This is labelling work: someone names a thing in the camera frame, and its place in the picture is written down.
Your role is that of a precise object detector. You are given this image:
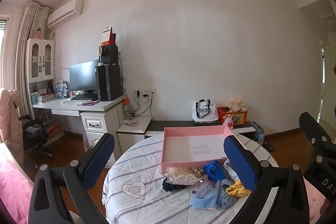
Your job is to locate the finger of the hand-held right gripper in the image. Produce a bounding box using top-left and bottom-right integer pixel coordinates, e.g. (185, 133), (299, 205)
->
(299, 112), (334, 170)

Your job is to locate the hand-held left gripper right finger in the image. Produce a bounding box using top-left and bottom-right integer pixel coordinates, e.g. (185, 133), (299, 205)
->
(223, 135), (315, 224)

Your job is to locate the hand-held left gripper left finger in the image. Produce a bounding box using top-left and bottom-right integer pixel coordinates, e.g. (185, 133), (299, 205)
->
(28, 132), (116, 224)

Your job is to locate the white printed towel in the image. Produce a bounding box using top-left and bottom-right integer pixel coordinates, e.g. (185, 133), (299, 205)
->
(223, 160), (243, 181)

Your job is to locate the yellow knitted scrunchie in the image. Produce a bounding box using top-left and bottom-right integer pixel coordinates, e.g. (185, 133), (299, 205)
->
(225, 179), (252, 199)

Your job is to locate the blue knitted scrunchie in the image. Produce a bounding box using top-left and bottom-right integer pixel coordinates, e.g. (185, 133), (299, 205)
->
(203, 160), (227, 183)

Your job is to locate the light blue bow headband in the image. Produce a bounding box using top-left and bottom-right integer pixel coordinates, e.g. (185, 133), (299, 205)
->
(190, 178), (235, 212)

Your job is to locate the pink cardboard box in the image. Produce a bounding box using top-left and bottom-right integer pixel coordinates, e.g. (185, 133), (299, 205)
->
(161, 126), (235, 173)

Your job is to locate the bag of cotton swabs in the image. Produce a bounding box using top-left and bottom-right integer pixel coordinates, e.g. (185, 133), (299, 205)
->
(165, 166), (203, 186)

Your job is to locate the navy knitted scrunchie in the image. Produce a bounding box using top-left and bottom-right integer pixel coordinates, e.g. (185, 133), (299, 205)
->
(162, 177), (196, 192)

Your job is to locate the pale pink floral quilt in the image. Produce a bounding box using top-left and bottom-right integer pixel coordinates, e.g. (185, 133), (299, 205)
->
(306, 182), (332, 223)

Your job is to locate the black floor mat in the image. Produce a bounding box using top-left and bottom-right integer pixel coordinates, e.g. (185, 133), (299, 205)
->
(262, 140), (277, 153)

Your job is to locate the blue toy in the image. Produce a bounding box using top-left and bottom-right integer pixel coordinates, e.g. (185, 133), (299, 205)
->
(251, 120), (266, 142)

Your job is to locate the white low cabinet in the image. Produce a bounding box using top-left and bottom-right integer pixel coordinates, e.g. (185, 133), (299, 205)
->
(116, 116), (153, 156)

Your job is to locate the pink heart plush toy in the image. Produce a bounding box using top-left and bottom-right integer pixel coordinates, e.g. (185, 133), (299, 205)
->
(223, 114), (236, 131)

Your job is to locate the pink mesh pouch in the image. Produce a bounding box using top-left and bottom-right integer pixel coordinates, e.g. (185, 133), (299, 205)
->
(196, 179), (216, 199)

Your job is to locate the red toy box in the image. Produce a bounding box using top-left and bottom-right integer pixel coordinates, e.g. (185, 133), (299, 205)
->
(216, 106), (249, 126)

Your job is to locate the white desk with drawers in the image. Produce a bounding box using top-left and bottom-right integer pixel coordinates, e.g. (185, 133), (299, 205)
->
(32, 94), (127, 159)

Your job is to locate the red storage box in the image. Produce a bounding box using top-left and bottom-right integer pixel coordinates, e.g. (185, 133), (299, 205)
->
(44, 121), (64, 141)

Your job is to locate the cream plush toy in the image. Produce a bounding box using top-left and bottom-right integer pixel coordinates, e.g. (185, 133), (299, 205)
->
(226, 100), (247, 113)

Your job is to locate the orange-capped bottle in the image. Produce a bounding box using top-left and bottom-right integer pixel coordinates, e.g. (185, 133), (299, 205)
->
(123, 98), (132, 120)

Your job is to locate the white tote bag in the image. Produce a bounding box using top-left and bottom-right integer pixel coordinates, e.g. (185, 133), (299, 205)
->
(192, 99), (220, 124)

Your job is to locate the black keyboard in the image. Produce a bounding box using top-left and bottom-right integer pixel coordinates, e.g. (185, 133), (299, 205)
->
(71, 94), (99, 101)

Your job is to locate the black office chair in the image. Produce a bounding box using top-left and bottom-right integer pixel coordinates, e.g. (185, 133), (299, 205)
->
(18, 115), (55, 170)

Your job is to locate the black low bench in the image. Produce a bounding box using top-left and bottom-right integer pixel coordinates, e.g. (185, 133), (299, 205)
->
(145, 120), (257, 140)

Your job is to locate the black computer tower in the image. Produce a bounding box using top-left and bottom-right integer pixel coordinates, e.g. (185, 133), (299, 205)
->
(95, 64), (123, 102)

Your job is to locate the blue and white box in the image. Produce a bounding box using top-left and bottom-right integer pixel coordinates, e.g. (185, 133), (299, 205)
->
(55, 79), (69, 98)

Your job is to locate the stack of books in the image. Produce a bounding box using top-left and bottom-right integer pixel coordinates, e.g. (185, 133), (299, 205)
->
(36, 93), (57, 104)

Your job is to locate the black computer monitor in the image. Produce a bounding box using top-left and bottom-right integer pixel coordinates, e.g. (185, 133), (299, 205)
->
(69, 59), (100, 95)

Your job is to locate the bright pink blanket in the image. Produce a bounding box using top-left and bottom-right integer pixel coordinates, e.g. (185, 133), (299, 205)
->
(0, 158), (35, 224)

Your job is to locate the black box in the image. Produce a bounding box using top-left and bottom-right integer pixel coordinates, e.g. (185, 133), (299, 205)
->
(99, 45), (119, 66)

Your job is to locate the white glass-door cabinet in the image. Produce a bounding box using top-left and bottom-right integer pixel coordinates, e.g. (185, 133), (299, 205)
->
(25, 38), (56, 99)

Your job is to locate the white desk calendar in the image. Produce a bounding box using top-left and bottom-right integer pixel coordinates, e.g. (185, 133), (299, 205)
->
(101, 27), (113, 45)

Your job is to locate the beige curtain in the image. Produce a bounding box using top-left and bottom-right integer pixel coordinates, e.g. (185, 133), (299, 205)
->
(0, 0), (50, 125)

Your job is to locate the window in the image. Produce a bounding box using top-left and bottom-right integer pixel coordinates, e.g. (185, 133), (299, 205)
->
(0, 14), (11, 90)

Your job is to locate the white air conditioner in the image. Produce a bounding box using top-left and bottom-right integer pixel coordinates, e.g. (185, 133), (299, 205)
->
(47, 0), (84, 30)

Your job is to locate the white door frame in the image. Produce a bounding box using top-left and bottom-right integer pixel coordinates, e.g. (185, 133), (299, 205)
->
(317, 32), (336, 136)

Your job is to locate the black power cable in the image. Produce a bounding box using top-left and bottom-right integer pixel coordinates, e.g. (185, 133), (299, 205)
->
(131, 91), (153, 117)

